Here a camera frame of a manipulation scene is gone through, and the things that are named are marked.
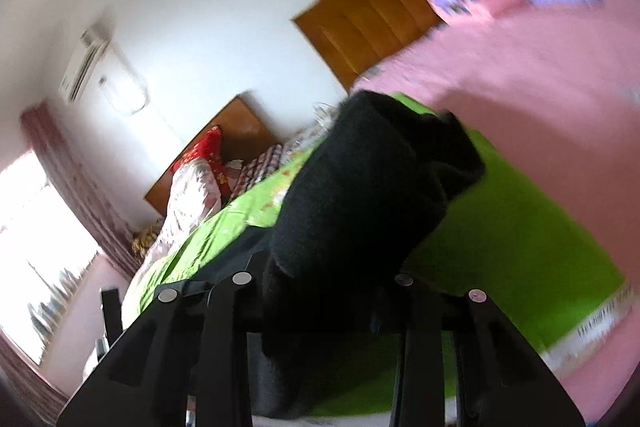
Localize green printed bed sheet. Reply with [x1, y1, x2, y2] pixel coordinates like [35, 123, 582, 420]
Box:
[135, 92, 632, 419]

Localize leopard print cloth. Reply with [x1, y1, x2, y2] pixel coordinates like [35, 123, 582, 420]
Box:
[131, 229, 164, 259]

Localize black upright frame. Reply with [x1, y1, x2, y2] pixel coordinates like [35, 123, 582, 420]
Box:
[99, 288, 124, 358]

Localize window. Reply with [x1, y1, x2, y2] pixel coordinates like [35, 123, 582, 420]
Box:
[0, 152, 102, 365]

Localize black pants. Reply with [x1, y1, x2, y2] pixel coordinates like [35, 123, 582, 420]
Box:
[182, 91, 487, 420]

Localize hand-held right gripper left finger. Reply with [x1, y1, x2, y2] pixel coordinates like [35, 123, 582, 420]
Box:
[56, 253, 275, 427]

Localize red patterned pillow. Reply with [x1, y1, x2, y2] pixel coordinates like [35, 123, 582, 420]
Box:
[170, 126, 234, 202]

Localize white air conditioner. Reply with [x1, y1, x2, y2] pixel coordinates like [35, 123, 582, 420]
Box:
[59, 23, 114, 102]

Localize pale floral pillow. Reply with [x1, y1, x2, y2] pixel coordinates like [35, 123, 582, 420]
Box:
[294, 102, 347, 148]

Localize white air conditioner hose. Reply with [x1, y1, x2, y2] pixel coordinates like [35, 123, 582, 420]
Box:
[99, 43, 152, 116]

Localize pink blanket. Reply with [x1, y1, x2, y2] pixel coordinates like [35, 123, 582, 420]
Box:
[350, 0, 640, 427]

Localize purple striped curtain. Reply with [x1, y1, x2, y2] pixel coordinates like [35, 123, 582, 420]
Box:
[20, 102, 144, 280]
[0, 332, 69, 414]

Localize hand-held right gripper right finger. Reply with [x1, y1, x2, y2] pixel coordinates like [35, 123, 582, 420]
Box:
[372, 272, 587, 427]

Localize striped pillow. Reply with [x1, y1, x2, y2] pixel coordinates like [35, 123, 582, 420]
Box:
[234, 141, 301, 194]

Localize wooden headboard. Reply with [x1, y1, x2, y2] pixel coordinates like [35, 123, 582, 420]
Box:
[144, 94, 281, 219]
[291, 0, 497, 94]

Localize pale pink floral quilt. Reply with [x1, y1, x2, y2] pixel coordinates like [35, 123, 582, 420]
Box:
[120, 157, 224, 324]

